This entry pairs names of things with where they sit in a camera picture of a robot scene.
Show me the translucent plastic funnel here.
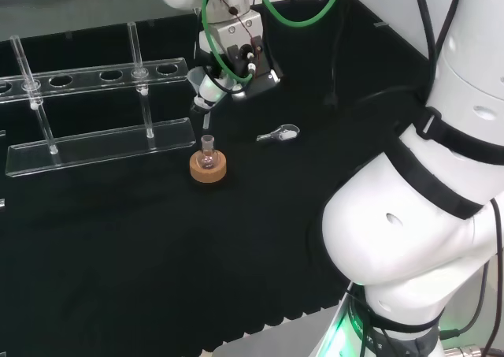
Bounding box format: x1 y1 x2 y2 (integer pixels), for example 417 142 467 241
187 66 216 131

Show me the black cloth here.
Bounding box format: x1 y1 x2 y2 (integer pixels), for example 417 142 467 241
0 0 434 357

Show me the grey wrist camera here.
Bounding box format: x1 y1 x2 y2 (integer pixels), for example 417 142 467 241
226 33 283 100

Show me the clear acrylic funnel stand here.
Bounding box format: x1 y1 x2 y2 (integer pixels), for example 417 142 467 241
0 20 197 178

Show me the cork ring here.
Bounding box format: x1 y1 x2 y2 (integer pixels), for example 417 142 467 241
189 148 228 184

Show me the small round-bottom glass flask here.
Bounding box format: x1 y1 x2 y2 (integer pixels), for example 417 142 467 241
198 134 219 169

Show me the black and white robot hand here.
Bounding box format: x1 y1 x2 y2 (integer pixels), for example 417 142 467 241
191 51 238 116

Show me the green cable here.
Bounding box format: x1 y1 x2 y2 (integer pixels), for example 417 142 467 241
200 0 358 94

